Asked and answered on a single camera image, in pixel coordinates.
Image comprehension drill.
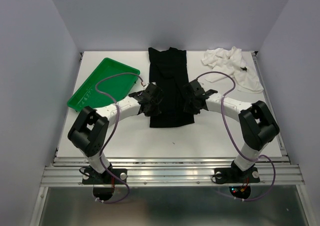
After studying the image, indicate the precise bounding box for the green plastic tray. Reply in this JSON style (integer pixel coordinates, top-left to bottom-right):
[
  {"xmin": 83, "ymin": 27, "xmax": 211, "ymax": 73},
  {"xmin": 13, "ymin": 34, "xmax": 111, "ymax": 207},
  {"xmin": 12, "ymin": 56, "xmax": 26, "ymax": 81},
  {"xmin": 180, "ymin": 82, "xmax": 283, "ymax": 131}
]
[{"xmin": 67, "ymin": 58, "xmax": 140, "ymax": 112}]

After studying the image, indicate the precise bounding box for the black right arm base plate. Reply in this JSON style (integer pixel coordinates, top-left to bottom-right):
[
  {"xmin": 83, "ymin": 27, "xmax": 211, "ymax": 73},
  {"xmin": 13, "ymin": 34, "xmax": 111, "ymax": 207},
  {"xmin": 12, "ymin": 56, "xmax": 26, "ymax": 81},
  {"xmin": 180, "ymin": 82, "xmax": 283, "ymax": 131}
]
[{"xmin": 211, "ymin": 167, "xmax": 260, "ymax": 185}]

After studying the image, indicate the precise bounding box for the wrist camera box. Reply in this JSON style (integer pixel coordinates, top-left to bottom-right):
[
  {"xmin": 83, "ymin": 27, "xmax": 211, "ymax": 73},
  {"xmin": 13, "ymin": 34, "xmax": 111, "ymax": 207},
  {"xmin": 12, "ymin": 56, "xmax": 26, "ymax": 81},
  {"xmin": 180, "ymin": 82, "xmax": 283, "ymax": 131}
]
[
  {"xmin": 183, "ymin": 79, "xmax": 217, "ymax": 97},
  {"xmin": 141, "ymin": 82, "xmax": 163, "ymax": 97}
]

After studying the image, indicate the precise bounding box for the black t shirt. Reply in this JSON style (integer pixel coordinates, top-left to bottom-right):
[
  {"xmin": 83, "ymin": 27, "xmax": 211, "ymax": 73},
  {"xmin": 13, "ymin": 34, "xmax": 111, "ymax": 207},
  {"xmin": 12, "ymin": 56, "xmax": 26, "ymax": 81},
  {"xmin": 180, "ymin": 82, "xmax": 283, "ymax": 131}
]
[{"xmin": 148, "ymin": 47, "xmax": 195, "ymax": 128}]

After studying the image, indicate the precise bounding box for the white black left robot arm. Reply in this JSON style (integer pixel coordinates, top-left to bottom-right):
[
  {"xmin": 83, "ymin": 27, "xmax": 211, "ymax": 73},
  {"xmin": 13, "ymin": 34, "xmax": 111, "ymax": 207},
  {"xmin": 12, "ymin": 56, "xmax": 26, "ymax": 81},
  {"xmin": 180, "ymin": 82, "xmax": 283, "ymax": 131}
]
[{"xmin": 67, "ymin": 89, "xmax": 164, "ymax": 184}]

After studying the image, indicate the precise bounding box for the white t shirt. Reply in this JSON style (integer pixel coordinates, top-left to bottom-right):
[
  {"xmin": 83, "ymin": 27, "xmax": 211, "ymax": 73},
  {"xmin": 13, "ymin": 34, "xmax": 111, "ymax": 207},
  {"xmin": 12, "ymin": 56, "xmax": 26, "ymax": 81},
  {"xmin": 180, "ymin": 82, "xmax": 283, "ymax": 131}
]
[{"xmin": 201, "ymin": 46, "xmax": 264, "ymax": 94}]

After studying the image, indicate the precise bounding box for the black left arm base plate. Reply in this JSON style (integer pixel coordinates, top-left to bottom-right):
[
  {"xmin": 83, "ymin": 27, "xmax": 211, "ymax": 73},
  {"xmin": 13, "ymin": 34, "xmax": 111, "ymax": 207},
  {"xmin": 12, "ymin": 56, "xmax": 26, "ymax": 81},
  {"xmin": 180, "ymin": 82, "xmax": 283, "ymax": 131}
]
[{"xmin": 79, "ymin": 166, "xmax": 122, "ymax": 185}]

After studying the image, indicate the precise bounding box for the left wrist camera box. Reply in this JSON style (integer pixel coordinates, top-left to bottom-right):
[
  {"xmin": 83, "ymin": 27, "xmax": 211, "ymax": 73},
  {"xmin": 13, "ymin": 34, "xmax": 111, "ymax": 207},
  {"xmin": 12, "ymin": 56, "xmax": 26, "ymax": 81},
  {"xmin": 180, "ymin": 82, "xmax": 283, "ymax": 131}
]
[{"xmin": 141, "ymin": 82, "xmax": 163, "ymax": 97}]

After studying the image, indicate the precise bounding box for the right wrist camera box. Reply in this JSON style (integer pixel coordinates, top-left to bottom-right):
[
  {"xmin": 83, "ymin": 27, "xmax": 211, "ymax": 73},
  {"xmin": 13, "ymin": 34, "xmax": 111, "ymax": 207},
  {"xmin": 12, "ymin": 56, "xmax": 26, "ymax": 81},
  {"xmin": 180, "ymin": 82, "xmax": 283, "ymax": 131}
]
[{"xmin": 183, "ymin": 79, "xmax": 217, "ymax": 97}]

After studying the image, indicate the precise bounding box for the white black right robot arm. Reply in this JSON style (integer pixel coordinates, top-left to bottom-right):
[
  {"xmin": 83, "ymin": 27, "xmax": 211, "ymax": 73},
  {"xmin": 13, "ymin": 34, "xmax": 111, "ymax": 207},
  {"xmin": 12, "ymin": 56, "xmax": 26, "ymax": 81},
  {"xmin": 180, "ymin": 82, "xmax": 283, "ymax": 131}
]
[{"xmin": 184, "ymin": 88, "xmax": 280, "ymax": 181}]

